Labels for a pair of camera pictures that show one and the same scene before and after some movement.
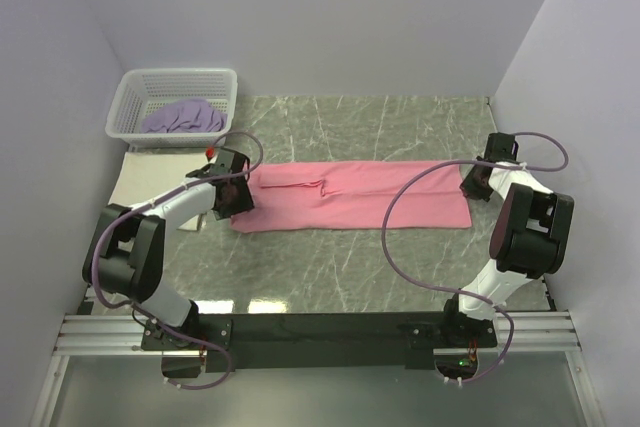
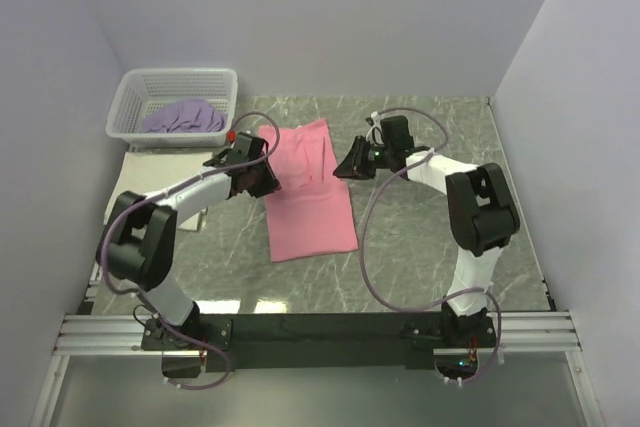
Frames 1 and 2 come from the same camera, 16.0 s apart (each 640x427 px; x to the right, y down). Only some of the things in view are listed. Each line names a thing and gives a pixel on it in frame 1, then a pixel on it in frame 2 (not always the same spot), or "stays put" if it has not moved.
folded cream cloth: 144,175 stays put
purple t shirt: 192,116 stays put
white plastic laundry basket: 187,107 stays put
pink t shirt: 353,195 -> 311,213
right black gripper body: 474,186 -> 387,152
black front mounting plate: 313,342 stays put
